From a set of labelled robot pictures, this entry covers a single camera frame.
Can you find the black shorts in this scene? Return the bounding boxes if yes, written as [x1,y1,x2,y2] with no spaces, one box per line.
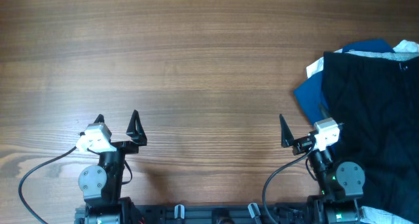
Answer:
[321,52,418,223]

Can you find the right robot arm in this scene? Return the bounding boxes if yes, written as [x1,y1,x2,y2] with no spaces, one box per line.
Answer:
[279,115,365,223]

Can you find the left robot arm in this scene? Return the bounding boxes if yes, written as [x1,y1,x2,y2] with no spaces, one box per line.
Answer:
[75,110,147,224]

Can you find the blue garment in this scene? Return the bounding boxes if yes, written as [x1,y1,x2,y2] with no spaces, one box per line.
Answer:
[294,39,401,124]

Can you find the light blue jeans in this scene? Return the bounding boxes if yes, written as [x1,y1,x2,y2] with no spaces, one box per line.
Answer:
[360,206,413,224]

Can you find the white garment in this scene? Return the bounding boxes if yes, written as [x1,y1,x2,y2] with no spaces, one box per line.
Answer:
[306,39,419,79]

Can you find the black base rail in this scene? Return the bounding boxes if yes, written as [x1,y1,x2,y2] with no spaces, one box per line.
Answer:
[74,202,361,224]

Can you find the left black camera cable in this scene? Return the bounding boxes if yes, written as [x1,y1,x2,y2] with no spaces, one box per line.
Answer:
[18,145,78,224]

